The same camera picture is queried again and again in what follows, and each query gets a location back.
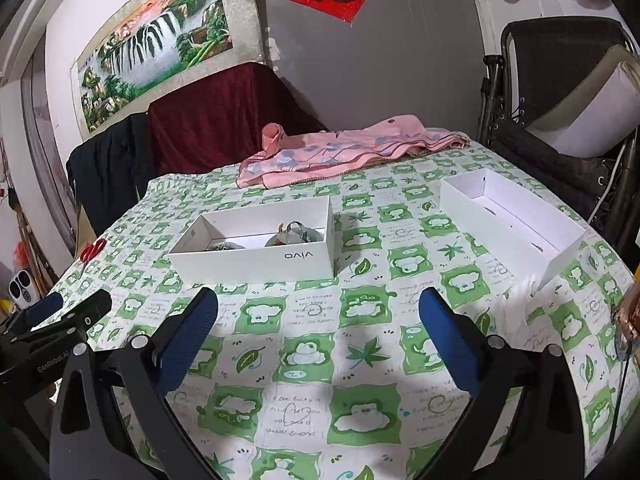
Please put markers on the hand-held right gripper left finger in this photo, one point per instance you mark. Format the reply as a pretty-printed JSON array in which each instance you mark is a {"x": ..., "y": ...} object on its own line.
[{"x": 187, "y": 340}]

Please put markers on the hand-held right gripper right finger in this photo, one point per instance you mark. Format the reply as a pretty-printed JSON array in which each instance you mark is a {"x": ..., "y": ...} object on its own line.
[{"x": 450, "y": 340}]

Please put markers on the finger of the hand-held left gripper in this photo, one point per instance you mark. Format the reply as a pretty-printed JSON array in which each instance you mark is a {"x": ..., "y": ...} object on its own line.
[
  {"x": 45, "y": 310},
  {"x": 85, "y": 315}
]

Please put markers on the jade bangle with silver jewelry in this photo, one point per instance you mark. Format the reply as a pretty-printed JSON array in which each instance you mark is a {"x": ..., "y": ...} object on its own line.
[{"x": 225, "y": 246}]

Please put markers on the white printed cardboard box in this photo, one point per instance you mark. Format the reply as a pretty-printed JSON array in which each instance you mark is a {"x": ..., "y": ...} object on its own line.
[{"x": 250, "y": 260}]

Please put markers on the jade bangle with orange beads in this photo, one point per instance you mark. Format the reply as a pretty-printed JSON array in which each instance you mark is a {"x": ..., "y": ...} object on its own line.
[{"x": 312, "y": 236}]

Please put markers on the orange plastic bag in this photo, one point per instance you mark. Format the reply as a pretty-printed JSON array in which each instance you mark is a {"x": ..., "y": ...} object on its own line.
[{"x": 21, "y": 255}]

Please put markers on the red scissors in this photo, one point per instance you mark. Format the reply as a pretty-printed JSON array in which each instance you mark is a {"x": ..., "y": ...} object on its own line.
[{"x": 92, "y": 251}]

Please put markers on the crumpled white tissue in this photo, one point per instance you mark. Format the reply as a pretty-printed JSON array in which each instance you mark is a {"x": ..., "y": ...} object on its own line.
[{"x": 520, "y": 291}]

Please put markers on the green patterned tablecloth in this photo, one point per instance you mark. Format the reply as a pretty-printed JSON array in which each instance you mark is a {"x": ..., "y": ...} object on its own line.
[{"x": 325, "y": 320}]

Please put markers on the plain white box lid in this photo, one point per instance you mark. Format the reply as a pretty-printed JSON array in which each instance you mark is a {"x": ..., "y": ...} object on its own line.
[{"x": 500, "y": 210}]

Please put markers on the black jacket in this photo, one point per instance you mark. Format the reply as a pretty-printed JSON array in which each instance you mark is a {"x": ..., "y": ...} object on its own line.
[{"x": 105, "y": 170}]

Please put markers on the pink floral cloth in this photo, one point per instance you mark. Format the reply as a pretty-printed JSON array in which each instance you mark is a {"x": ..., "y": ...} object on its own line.
[{"x": 325, "y": 160}]

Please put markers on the maroon velvet cloth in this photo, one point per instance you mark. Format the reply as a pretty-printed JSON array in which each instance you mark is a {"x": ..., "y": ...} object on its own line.
[{"x": 215, "y": 120}]

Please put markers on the grey door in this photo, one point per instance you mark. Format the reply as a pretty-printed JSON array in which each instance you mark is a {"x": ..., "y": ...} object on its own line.
[{"x": 400, "y": 70}]

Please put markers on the waterfall landscape painting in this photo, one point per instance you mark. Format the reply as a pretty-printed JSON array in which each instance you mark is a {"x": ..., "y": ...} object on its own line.
[{"x": 160, "y": 40}]

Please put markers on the black folding chair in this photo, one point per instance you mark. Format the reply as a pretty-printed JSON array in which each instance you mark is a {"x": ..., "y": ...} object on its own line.
[{"x": 550, "y": 55}]

